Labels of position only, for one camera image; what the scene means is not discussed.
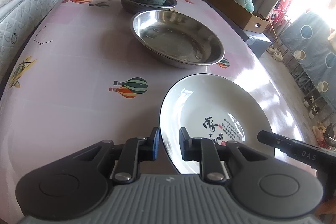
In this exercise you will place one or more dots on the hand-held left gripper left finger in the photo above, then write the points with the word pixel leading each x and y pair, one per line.
pixel 155 144

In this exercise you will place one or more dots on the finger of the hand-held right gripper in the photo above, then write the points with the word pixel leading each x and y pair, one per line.
pixel 294 150

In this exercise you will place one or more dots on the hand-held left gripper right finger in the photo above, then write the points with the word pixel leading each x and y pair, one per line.
pixel 185 145

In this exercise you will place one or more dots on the white calligraphy ceramic plate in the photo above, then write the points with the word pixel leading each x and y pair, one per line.
pixel 210 98

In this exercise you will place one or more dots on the large stainless steel plate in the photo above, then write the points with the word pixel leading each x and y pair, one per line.
pixel 178 40

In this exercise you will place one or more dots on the small stainless steel bowl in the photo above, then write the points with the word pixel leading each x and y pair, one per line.
pixel 128 5

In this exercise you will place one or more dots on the black and white sneaker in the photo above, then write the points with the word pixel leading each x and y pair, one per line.
pixel 314 112
pixel 310 102

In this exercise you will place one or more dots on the white shoe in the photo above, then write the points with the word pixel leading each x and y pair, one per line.
pixel 278 56
pixel 273 50

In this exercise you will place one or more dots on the blue printed fabric cover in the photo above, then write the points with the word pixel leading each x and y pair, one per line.
pixel 309 45

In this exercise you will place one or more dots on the grey cabinet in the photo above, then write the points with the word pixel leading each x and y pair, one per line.
pixel 258 43

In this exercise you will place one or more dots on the pink balloon print tablecloth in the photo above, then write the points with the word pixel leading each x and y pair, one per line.
pixel 78 56

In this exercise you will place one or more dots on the pink floral hanging cloth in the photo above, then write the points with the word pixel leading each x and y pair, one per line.
pixel 281 6

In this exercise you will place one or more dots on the long brown cardboard box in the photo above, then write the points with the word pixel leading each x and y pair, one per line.
pixel 236 7

